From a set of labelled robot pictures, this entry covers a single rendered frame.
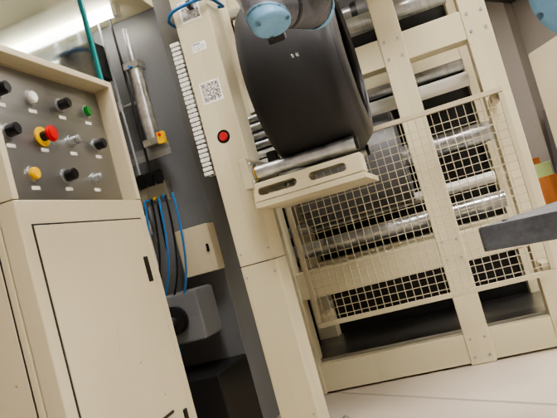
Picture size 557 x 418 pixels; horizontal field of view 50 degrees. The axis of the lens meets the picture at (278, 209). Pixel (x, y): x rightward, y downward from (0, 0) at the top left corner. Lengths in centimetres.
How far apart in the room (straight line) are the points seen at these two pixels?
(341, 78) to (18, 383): 114
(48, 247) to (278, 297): 85
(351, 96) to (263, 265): 62
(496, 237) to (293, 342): 113
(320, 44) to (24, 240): 96
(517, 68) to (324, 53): 872
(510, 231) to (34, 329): 95
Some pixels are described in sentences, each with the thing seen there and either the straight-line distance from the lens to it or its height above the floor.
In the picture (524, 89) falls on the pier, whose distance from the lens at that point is 1032.
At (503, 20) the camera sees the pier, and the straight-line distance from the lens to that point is 1053.
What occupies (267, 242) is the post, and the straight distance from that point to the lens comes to 196.
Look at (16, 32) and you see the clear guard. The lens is 166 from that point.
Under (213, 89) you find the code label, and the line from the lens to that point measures 205.
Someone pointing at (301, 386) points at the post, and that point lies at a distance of 202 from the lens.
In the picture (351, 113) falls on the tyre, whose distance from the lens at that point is 181.
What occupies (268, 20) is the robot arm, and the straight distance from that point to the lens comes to 134.
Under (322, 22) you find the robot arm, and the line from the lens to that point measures 147.
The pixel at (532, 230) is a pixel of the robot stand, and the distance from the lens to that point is 95.
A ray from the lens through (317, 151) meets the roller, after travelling 184.
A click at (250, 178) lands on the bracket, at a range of 186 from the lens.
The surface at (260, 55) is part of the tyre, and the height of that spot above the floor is 120.
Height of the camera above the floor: 66
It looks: 3 degrees up
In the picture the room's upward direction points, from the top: 15 degrees counter-clockwise
